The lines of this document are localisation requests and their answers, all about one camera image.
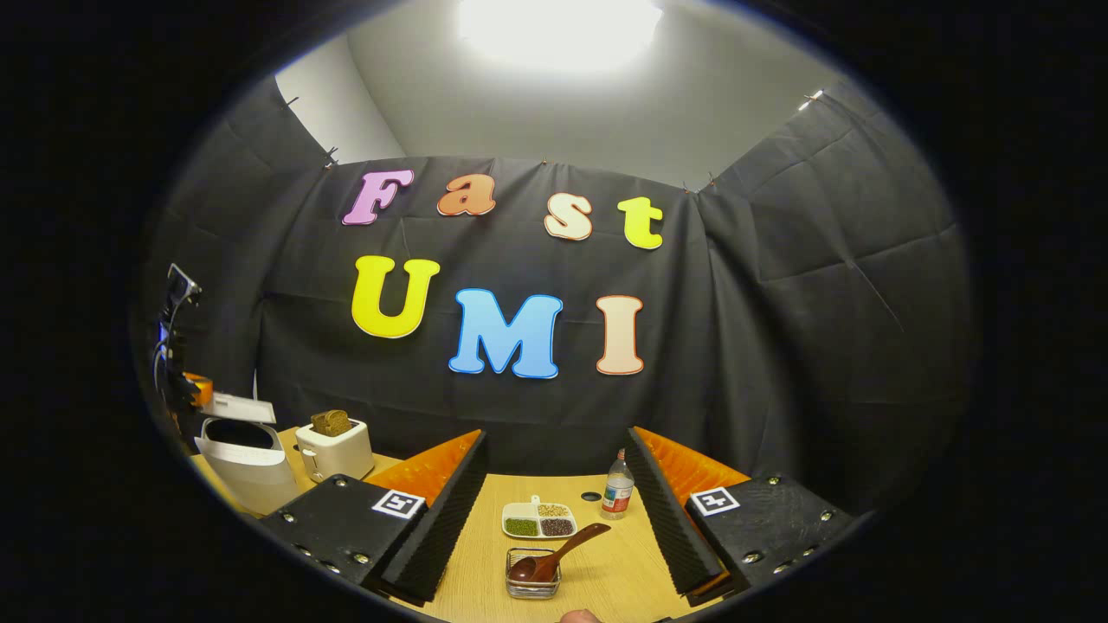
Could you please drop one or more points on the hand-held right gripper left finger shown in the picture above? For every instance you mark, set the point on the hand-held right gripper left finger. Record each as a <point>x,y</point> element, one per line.
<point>433,528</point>

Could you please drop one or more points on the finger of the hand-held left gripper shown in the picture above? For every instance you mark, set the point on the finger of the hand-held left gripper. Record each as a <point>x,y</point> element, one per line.
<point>201,389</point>

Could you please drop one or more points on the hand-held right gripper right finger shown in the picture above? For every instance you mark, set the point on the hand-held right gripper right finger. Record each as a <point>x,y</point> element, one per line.
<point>671,528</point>

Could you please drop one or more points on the white rice cooker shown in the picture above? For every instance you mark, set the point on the white rice cooker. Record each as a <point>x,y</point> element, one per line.
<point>255,476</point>

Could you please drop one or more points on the brown wooden spoon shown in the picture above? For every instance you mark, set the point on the brown wooden spoon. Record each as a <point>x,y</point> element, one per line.
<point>554,549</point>

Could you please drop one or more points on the clear plastic water bottle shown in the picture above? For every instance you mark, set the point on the clear plastic water bottle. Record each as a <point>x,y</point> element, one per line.
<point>616,493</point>

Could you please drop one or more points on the white divided dish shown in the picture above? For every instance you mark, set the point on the white divided dish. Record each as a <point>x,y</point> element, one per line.
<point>519,512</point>

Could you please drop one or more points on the green mung beans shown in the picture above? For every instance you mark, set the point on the green mung beans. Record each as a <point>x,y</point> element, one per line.
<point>521,526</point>

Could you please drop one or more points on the dark red beans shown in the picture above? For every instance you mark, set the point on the dark red beans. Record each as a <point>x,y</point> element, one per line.
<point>557,526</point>

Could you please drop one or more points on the white toaster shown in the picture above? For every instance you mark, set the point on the white toaster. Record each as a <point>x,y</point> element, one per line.
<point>342,454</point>

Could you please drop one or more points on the brown bread slice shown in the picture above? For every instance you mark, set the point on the brown bread slice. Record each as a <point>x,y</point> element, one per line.
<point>331,422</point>

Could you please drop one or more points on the black backdrop cloth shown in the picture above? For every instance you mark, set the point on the black backdrop cloth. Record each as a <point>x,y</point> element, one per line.
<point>779,346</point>

